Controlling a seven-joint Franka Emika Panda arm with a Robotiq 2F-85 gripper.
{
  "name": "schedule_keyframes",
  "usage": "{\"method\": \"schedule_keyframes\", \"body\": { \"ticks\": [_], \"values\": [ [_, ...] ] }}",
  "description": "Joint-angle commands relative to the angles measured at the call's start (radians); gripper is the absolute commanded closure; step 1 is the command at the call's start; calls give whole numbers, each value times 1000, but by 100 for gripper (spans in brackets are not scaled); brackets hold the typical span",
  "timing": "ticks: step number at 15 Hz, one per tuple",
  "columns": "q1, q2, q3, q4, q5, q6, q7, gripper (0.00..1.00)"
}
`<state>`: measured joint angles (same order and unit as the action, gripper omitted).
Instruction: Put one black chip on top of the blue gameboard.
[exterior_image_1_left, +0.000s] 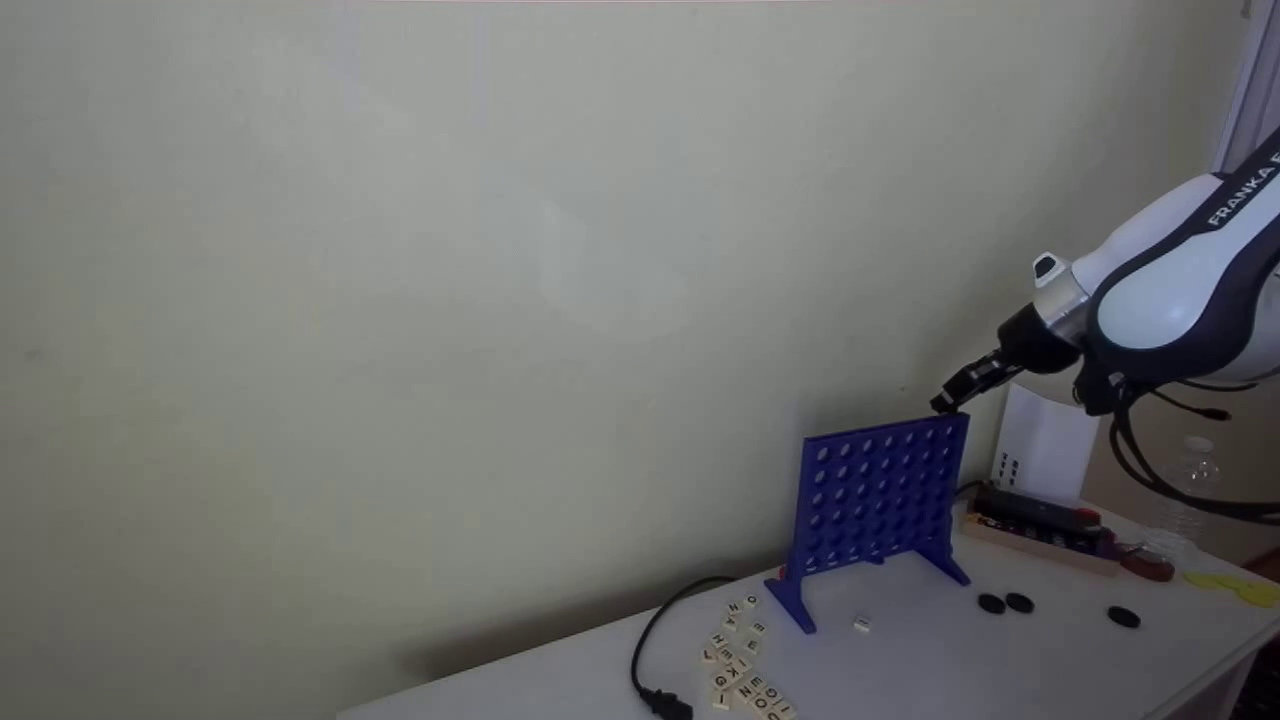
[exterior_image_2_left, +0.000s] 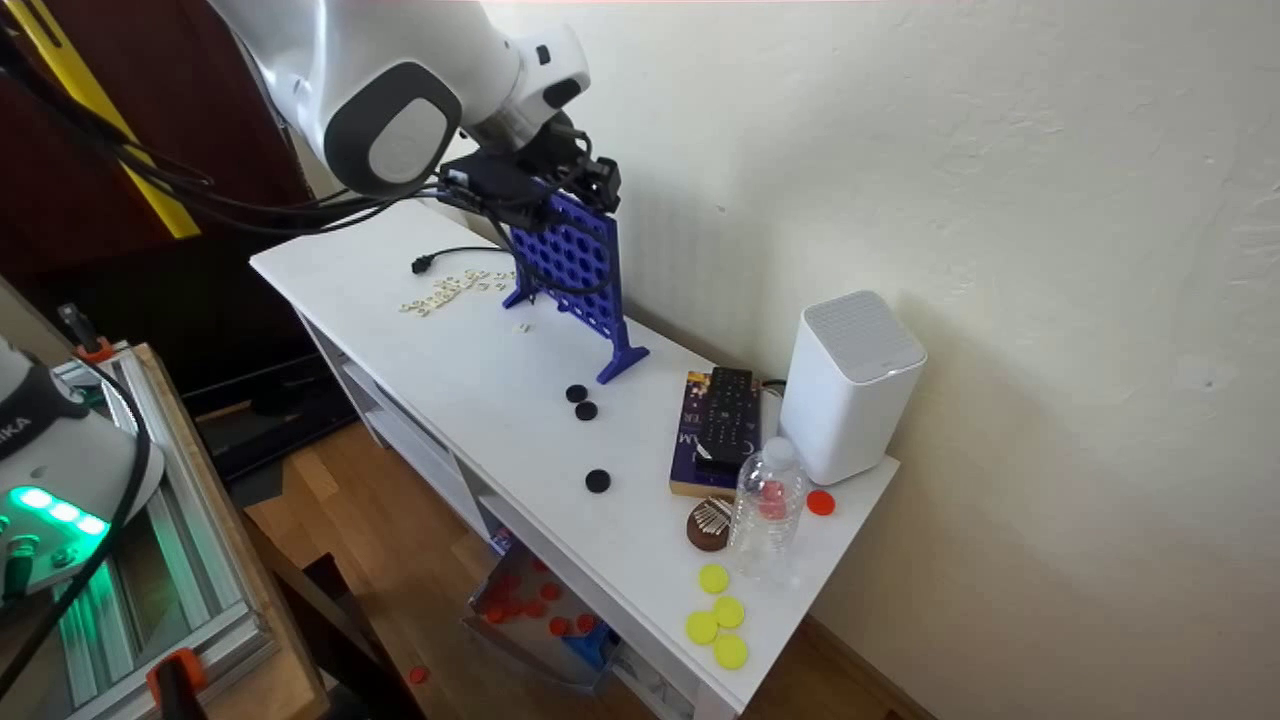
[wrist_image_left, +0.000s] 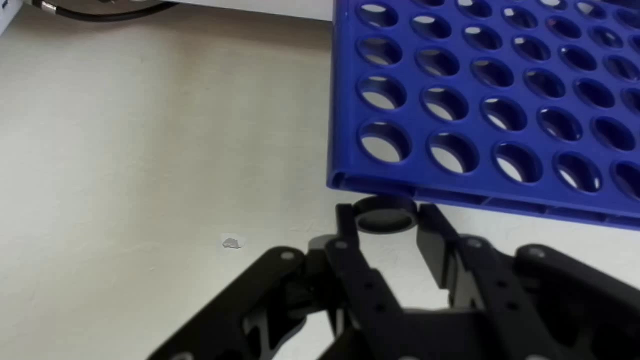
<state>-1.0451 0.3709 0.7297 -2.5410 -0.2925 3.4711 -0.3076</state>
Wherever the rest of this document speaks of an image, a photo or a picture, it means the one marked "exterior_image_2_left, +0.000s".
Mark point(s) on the clear plastic cup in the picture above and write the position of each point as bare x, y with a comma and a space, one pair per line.
775, 524

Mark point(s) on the dark brown door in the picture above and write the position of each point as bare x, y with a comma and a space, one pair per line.
40, 242

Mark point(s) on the white robot base green light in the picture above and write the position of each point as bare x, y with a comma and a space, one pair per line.
66, 466

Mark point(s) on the dark patterned small box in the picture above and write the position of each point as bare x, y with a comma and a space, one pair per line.
685, 446

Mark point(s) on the aluminium rail workbench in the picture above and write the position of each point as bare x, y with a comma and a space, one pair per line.
184, 584

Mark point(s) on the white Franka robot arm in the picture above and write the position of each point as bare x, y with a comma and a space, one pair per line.
401, 81

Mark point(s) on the black remote control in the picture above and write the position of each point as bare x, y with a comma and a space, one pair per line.
731, 413

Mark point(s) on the red game chip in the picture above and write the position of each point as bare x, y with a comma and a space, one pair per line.
417, 678
768, 502
823, 502

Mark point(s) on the black game chip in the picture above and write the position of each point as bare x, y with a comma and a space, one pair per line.
576, 395
596, 477
586, 409

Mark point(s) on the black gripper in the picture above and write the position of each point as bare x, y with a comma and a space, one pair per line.
569, 152

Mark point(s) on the white plastic bin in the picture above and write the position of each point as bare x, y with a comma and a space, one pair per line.
852, 400

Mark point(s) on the blue connect four gameboard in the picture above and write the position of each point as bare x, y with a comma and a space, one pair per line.
583, 275

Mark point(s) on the game box with red chips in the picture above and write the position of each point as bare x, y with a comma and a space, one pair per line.
532, 614

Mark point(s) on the white shelf table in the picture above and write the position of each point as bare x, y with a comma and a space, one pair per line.
440, 361

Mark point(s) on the brown round jar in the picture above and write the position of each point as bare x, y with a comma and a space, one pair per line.
707, 524

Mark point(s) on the orange black clamp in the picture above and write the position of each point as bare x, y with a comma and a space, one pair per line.
176, 674
96, 351

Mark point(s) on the yellow game chip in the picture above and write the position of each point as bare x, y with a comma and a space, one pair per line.
702, 627
712, 579
731, 609
731, 652

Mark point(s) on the yellow black strip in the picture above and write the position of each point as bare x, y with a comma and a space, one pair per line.
83, 81

